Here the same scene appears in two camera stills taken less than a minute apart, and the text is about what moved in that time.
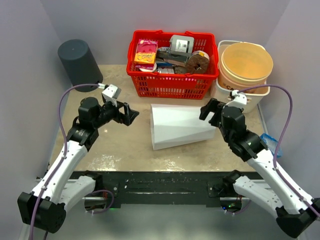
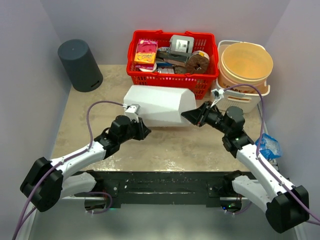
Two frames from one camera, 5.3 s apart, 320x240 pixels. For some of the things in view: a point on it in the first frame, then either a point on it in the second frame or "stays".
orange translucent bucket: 243,65 stays
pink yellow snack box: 145,54 stays
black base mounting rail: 165,189 stays
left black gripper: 122,113 → 139,127
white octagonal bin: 173,125 → 161,106
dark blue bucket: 80,64 stays
